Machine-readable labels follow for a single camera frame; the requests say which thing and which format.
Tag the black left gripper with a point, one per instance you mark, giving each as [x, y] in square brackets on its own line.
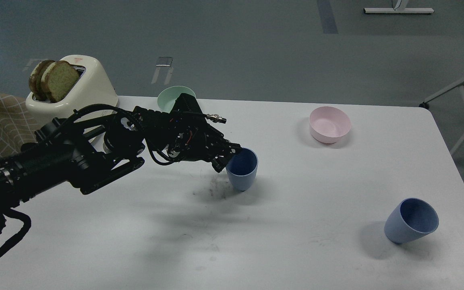
[184, 134]

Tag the blue cup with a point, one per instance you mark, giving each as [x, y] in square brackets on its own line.
[411, 219]
[242, 169]

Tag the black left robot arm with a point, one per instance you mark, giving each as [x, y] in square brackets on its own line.
[102, 143]

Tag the green bowl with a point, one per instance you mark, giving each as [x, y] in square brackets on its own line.
[166, 99]

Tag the pink bowl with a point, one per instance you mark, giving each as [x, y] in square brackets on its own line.
[328, 124]

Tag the cream toaster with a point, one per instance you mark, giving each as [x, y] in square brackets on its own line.
[93, 87]

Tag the bread slice front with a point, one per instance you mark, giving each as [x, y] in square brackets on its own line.
[58, 79]

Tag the bread slice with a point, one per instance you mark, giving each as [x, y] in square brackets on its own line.
[58, 79]
[34, 81]

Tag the bread slice back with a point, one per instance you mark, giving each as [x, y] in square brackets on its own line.
[34, 81]

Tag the white table base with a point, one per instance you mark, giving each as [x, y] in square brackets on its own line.
[400, 7]

